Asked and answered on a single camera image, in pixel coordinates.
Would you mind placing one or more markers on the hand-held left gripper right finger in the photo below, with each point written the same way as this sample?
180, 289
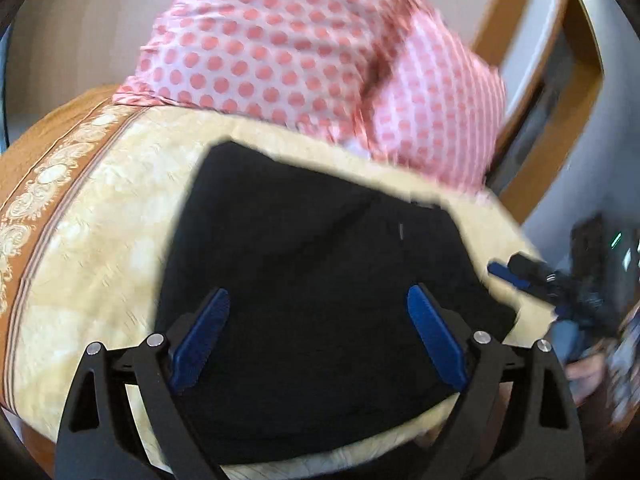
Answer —
434, 335

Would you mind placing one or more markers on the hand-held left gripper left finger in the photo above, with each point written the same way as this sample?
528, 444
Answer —
200, 340

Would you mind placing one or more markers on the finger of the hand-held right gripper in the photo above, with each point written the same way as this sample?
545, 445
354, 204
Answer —
515, 276

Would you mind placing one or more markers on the black pants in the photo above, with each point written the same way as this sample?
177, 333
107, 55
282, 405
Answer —
320, 305

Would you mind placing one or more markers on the person's right hand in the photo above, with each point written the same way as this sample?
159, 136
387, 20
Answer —
587, 377

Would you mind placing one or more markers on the cream patterned bed sheet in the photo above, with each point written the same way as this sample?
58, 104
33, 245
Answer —
95, 240

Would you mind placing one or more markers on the pink polka dot pillow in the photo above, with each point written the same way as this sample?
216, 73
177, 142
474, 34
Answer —
320, 45

